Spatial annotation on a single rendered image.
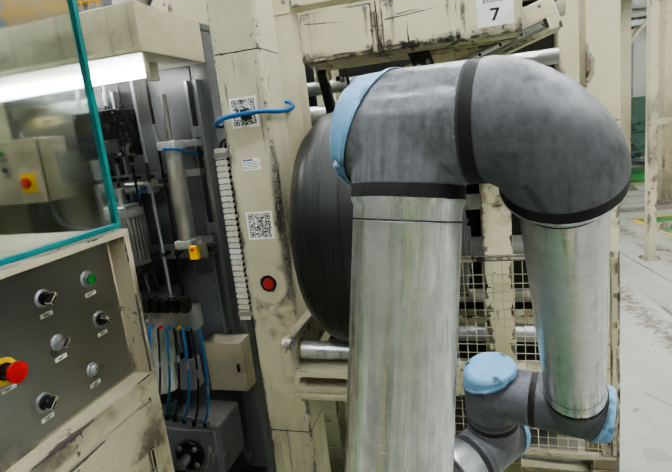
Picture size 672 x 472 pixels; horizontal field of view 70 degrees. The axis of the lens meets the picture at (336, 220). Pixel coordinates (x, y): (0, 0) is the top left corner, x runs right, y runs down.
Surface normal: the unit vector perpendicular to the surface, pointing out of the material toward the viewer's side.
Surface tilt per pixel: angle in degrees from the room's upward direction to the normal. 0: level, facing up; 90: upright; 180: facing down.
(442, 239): 85
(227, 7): 90
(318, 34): 90
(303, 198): 67
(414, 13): 90
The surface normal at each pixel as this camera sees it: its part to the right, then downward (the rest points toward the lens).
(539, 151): -0.15, 0.35
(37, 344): 0.96, -0.05
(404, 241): -0.14, 0.01
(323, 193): -0.29, -0.23
